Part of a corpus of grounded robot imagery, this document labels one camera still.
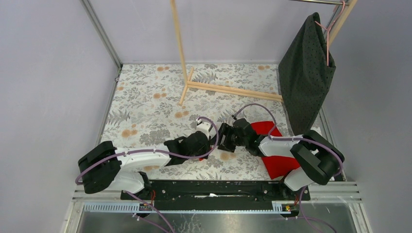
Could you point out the floral patterned table mat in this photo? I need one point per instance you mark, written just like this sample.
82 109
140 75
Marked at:
148 109

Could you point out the slotted cable duct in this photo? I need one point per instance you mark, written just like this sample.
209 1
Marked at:
119 207

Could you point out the dark dotted hanging garment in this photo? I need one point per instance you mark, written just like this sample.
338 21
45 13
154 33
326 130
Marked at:
305 75

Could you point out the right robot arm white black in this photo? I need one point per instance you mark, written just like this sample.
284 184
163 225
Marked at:
298 160

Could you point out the red cloth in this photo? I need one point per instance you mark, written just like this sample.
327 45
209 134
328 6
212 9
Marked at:
276 166

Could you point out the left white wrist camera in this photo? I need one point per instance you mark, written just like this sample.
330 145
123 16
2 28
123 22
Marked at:
204 127

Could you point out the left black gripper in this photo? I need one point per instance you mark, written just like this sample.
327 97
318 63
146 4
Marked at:
207 146

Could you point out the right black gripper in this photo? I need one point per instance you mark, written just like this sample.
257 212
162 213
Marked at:
226 130

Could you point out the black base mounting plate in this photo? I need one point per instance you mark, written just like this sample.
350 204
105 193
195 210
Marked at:
198 193

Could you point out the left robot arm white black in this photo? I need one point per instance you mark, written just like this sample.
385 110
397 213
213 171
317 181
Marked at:
109 168

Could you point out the aluminium frame post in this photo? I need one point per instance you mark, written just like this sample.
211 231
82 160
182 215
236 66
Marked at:
89 9

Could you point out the pink clothes hanger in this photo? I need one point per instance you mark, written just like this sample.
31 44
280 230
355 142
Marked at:
329 28

